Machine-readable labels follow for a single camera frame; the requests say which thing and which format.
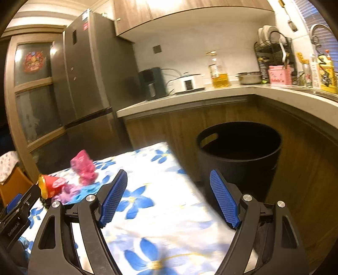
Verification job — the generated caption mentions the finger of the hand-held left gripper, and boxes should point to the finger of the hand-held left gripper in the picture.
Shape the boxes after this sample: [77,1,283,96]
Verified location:
[7,194,24,212]
[11,185,42,216]

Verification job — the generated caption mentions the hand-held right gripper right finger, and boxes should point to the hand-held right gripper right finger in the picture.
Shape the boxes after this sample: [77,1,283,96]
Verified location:
[209,169,309,275]

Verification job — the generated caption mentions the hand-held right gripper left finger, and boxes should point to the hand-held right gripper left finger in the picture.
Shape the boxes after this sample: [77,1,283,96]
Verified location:
[27,169,128,275]

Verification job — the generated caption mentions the red paper cup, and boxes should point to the red paper cup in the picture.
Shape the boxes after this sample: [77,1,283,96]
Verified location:
[38,174,64,199]

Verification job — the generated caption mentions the black trash bin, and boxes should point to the black trash bin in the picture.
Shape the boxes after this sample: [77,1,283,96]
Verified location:
[196,121,282,209]

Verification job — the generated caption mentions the light purple plastic bag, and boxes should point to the light purple plastic bag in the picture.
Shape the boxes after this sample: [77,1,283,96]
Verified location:
[51,180,80,204]

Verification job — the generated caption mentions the pink plastic bag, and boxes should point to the pink plastic bag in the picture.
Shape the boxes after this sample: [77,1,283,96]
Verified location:
[70,150,97,186]

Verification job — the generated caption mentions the orange chair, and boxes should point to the orange chair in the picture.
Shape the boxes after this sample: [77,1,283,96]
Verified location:
[0,166,33,209]

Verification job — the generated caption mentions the white dotted cloth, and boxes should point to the white dotted cloth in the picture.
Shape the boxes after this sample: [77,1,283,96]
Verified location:
[0,151,19,186]

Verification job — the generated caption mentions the blue floral tablecloth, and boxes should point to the blue floral tablecloth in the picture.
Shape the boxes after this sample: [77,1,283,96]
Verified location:
[18,141,259,275]

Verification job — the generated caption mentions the wooden glass door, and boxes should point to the wooden glass door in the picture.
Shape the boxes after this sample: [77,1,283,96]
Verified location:
[4,25,68,180]

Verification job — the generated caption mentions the grey refrigerator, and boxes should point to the grey refrigerator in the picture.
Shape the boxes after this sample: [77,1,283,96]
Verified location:
[50,8,140,156]

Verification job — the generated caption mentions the black air fryer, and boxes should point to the black air fryer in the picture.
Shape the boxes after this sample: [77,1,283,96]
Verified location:
[138,67,167,100]

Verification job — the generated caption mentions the white electric cooker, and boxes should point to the white electric cooker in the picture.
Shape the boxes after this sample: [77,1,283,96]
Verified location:
[167,72,206,95]

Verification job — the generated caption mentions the cooking oil bottle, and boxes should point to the cooking oil bottle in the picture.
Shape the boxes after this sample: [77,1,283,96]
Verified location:
[206,51,231,88]

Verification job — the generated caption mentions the steel bowl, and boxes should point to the steel bowl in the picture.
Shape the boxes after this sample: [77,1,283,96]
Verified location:
[236,71,262,85]

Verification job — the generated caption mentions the colourful door decoration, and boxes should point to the colourful door decoration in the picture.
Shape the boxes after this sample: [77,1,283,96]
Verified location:
[23,51,45,72]

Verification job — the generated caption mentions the pink utensil holder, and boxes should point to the pink utensil holder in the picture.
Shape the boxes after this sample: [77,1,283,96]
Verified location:
[267,65,293,86]

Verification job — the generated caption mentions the silver drink can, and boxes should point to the silver drink can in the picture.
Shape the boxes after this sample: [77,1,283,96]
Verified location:
[301,63,313,87]

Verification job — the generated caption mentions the black dish rack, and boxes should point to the black dish rack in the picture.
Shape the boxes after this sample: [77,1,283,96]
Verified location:
[254,25,293,78]

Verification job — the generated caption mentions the white ladle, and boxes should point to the white ladle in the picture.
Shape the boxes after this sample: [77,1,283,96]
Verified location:
[280,44,291,65]

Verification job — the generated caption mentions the yellow detergent bottle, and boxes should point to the yellow detergent bottle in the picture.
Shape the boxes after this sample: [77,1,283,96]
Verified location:
[317,50,338,94]

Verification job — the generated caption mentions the hanging metal spatula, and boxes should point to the hanging metal spatula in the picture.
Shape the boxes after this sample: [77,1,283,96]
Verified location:
[280,0,297,32]

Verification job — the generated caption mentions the steel kitchen faucet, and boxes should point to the steel kitchen faucet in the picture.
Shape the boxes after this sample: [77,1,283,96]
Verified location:
[309,23,337,88]

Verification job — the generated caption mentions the window blinds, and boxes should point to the window blinds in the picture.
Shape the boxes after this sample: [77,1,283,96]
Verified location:
[293,0,338,55]

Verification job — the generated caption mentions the black power cable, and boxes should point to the black power cable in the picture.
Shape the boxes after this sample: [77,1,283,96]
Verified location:
[162,68,183,94]

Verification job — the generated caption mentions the wooden wall cabinets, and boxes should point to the wooden wall cabinets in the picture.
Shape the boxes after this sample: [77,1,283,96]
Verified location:
[113,0,275,37]

